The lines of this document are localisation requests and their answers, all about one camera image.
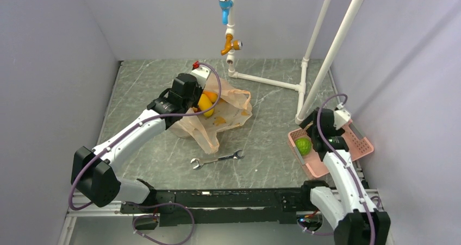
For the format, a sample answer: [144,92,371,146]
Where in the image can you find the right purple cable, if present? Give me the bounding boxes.
[316,93,377,245]

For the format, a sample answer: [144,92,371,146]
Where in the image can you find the orange fake fruit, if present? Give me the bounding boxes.
[203,91,218,104]

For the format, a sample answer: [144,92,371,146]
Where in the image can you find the orange banana-print plastic bag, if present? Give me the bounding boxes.
[169,78,252,154]

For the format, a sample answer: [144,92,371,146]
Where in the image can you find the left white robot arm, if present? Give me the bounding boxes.
[71,67,211,212]

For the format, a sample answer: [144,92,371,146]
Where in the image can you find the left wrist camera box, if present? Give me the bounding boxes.
[190,61,213,89]

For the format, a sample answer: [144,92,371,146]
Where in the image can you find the silver open-end wrench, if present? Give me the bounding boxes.
[190,149,245,169]

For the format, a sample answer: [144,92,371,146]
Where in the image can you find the yellow fake mango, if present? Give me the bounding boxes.
[198,94,214,117]

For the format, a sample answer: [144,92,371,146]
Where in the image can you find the white PVC pipe frame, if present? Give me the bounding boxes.
[225,0,372,125]

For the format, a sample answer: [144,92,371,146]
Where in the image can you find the blue tap valve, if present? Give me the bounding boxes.
[219,0,233,25]

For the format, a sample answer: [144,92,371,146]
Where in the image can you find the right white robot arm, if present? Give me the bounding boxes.
[299,108,391,244]

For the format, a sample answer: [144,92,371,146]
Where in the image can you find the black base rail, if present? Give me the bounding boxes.
[121,187,316,227]

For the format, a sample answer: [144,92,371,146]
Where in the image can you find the orange tap valve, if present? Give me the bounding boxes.
[220,33,242,55]

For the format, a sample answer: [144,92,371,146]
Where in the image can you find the purple cable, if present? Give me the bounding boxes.
[68,60,222,212]
[316,93,377,245]

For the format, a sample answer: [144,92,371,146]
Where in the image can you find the pink plastic basket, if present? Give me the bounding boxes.
[288,121,374,179]

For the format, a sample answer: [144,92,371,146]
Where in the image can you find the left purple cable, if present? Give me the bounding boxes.
[68,60,222,212]

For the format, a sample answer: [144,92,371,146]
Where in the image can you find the green fake fruit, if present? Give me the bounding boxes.
[295,137,312,156]

